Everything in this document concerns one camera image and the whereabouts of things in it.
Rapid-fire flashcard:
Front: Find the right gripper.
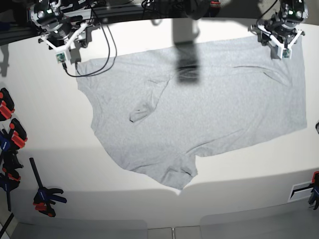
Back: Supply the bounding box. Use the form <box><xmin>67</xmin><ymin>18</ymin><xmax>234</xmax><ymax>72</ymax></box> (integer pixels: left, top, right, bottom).
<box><xmin>47</xmin><ymin>23</ymin><xmax>81</xmax><ymax>47</ymax></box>

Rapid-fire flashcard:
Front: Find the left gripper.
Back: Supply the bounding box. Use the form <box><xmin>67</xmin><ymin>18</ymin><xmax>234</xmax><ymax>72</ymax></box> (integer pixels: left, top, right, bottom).
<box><xmin>259</xmin><ymin>21</ymin><xmax>299</xmax><ymax>59</ymax></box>

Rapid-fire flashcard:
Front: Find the grey T-shirt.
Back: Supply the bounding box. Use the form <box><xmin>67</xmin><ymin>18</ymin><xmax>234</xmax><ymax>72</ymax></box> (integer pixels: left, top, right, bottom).
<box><xmin>77</xmin><ymin>36</ymin><xmax>307</xmax><ymax>190</ymax></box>

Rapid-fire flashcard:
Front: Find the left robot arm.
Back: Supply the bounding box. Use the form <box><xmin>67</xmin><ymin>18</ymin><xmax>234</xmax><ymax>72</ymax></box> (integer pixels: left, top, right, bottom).
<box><xmin>255</xmin><ymin>0</ymin><xmax>309</xmax><ymax>59</ymax></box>

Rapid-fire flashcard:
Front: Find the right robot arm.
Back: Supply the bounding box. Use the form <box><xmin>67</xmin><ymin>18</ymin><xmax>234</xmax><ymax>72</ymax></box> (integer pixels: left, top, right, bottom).
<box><xmin>29</xmin><ymin>0</ymin><xmax>89</xmax><ymax>50</ymax></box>

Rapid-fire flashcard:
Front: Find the red black clamp upper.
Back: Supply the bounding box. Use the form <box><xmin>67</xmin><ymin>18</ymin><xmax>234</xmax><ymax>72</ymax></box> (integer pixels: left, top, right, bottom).
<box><xmin>0</xmin><ymin>88</ymin><xmax>15</xmax><ymax>121</ymax></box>

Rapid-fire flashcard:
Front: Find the red black clamp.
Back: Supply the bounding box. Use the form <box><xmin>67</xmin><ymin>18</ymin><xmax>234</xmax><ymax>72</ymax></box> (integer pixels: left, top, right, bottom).
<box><xmin>0</xmin><ymin>88</ymin><xmax>15</xmax><ymax>121</ymax></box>
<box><xmin>0</xmin><ymin>118</ymin><xmax>27</xmax><ymax>151</ymax></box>

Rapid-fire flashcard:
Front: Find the red black clamp lower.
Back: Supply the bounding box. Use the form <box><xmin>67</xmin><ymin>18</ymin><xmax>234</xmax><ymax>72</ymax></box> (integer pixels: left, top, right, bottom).
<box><xmin>0</xmin><ymin>118</ymin><xmax>27</xmax><ymax>151</ymax></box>

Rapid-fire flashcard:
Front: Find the white black label sticker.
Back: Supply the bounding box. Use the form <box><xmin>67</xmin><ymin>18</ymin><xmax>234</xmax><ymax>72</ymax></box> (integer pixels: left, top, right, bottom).
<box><xmin>288</xmin><ymin>181</ymin><xmax>313</xmax><ymax>203</ymax></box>

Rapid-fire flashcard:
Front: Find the blue red clamp right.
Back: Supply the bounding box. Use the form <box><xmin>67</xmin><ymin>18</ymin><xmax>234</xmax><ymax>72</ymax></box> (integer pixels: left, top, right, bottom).
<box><xmin>308</xmin><ymin>171</ymin><xmax>319</xmax><ymax>210</ymax></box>

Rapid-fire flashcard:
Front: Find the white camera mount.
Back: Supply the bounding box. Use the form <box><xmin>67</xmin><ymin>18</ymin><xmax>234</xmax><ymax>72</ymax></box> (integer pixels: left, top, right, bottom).
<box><xmin>38</xmin><ymin>21</ymin><xmax>92</xmax><ymax>64</ymax></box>
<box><xmin>249</xmin><ymin>24</ymin><xmax>305</xmax><ymax>59</ymax></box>

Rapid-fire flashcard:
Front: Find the black camera cable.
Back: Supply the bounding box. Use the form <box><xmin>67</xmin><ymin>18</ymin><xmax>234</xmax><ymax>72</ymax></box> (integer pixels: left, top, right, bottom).
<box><xmin>62</xmin><ymin>4</ymin><xmax>118</xmax><ymax>78</ymax></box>

